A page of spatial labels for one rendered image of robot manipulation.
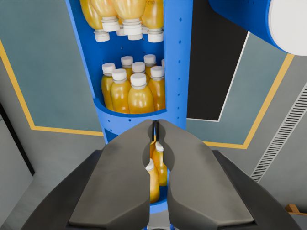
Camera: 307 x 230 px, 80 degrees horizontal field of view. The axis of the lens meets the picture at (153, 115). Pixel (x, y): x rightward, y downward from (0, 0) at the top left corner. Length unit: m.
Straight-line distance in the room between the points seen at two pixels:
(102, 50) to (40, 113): 1.85
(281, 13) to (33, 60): 1.88
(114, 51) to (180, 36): 0.29
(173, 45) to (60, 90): 1.77
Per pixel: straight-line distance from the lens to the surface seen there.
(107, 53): 0.64
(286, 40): 0.66
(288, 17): 0.64
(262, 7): 0.65
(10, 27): 2.07
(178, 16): 0.41
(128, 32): 0.43
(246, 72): 1.86
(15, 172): 2.90
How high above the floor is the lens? 1.59
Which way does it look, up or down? 54 degrees down
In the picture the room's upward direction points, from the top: 174 degrees counter-clockwise
